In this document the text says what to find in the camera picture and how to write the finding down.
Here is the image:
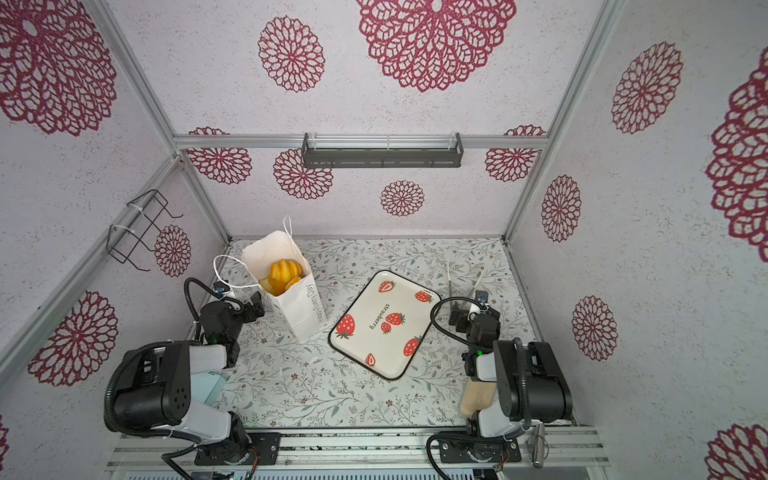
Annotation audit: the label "white paper bag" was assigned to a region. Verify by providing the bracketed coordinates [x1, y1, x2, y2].
[213, 216, 327, 343]

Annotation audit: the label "light green box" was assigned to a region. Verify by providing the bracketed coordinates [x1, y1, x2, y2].
[190, 372, 227, 407]

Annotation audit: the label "metal tongs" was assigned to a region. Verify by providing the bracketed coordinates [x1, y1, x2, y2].
[446, 261, 486, 298]

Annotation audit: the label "long braided orange bread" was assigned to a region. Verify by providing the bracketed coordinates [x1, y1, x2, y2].
[259, 276, 286, 297]

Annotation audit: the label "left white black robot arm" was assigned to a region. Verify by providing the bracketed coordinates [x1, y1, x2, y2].
[103, 277, 265, 465]

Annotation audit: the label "metal handled tool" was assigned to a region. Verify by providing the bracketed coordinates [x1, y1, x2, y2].
[528, 423, 549, 469]

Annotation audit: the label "black wire wall rack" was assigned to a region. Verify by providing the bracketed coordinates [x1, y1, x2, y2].
[105, 189, 183, 273]

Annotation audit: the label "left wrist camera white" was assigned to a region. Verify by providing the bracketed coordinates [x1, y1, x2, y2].
[213, 281, 236, 298]

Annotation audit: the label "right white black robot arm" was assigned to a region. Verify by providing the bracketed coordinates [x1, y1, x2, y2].
[429, 297, 573, 442]

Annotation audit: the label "black wall shelf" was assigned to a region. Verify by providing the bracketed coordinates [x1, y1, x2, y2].
[300, 133, 465, 169]

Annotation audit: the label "white tray black rim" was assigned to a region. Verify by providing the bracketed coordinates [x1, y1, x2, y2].
[328, 270, 440, 381]

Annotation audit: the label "yellow bun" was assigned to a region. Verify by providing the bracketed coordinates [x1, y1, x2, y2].
[269, 259, 304, 283]

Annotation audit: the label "beige sponge block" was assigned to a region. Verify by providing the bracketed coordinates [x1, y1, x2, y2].
[459, 379, 496, 418]

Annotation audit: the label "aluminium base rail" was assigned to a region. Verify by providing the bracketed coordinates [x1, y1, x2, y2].
[104, 426, 610, 473]

